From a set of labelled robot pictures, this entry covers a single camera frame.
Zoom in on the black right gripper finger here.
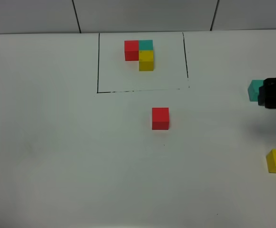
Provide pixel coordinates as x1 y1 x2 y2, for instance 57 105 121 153
264 78 276 109
258 85 267 106

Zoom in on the yellow template block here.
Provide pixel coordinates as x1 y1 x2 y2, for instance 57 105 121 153
138 50 154 71

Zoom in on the green template block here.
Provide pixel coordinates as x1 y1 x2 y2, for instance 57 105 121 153
138 40 154 51

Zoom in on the red template block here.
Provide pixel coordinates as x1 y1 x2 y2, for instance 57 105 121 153
124 40 139 61

